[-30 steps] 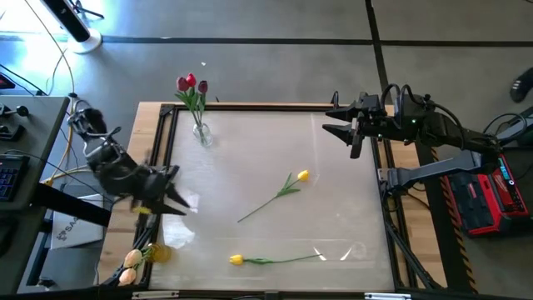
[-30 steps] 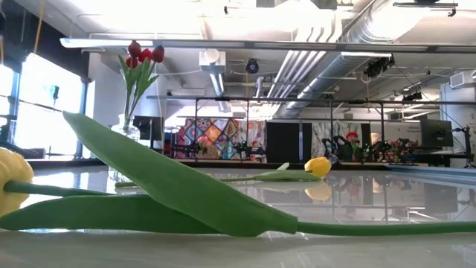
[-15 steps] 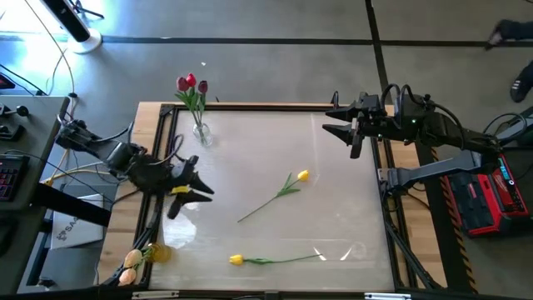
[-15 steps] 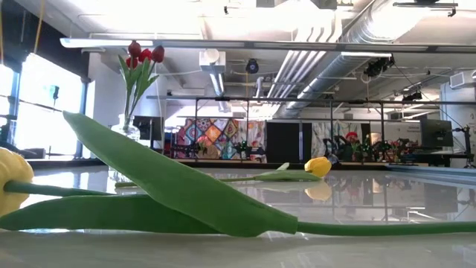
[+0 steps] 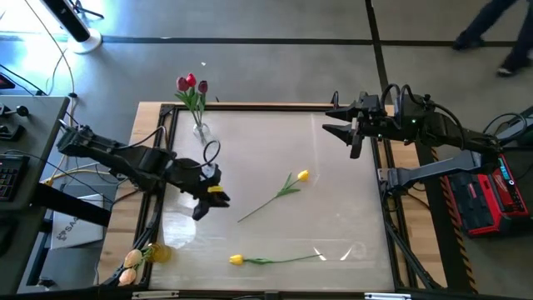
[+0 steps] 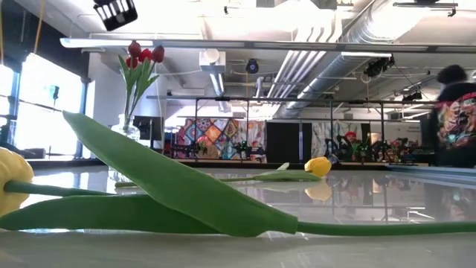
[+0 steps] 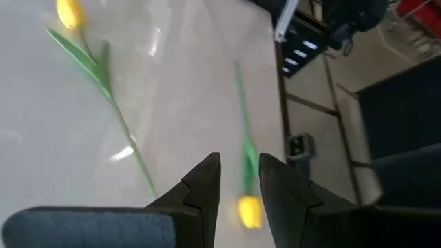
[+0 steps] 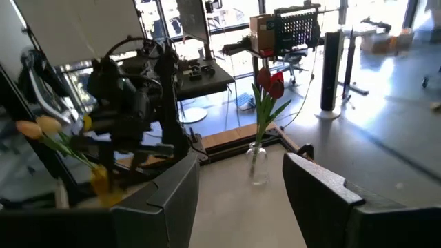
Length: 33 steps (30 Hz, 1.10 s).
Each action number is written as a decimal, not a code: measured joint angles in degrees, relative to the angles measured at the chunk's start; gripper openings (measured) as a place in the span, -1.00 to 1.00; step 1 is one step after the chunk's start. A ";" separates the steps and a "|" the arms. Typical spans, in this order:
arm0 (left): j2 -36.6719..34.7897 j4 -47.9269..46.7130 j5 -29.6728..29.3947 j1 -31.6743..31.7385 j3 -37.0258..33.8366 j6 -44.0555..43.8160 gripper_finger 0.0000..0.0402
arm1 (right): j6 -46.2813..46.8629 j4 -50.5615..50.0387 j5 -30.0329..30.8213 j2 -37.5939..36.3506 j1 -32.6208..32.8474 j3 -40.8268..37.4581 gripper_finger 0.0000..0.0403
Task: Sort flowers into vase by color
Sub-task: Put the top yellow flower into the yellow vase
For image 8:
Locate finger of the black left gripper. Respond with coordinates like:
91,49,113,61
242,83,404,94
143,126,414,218
133,154,146,175
103,153,116,183

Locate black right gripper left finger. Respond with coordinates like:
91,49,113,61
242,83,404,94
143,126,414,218
0,153,201,248

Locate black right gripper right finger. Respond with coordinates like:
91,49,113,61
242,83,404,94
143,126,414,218
282,152,441,248

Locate yellow glass vase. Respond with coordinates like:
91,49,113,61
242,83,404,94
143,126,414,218
90,164,123,207

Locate clear glass vase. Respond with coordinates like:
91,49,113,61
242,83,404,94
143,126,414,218
245,141,270,187

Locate white round stand base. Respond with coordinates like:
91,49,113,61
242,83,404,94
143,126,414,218
178,106,209,124

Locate small black desk device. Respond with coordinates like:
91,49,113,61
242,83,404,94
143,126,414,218
201,63,217,77
182,61,203,82

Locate office desk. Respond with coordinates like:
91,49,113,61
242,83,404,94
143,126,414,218
174,56,236,101

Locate whiteboard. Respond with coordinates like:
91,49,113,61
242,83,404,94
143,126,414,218
13,0,145,68

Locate grey office chair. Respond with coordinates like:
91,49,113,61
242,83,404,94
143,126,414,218
19,48,74,125

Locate black monitor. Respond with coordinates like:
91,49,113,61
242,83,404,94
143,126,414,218
175,0,212,45

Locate black white tower fan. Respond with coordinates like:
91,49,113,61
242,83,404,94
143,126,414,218
315,30,345,121

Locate brown cardboard box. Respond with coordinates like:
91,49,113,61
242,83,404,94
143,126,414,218
249,13,276,58

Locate black office chair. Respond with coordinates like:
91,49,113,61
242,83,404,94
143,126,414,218
277,48,309,85

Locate woven storage box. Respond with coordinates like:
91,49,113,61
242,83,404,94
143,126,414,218
360,32,392,54

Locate black perforated panel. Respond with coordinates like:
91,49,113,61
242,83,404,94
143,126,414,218
274,5,321,52

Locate white side table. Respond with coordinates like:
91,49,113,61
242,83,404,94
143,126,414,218
339,22,380,97

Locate orange cardboard box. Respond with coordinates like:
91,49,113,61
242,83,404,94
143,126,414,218
389,27,415,49

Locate white strap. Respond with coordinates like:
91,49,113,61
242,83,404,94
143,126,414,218
54,178,70,210

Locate black hook handle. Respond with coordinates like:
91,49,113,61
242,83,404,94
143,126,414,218
296,143,315,161

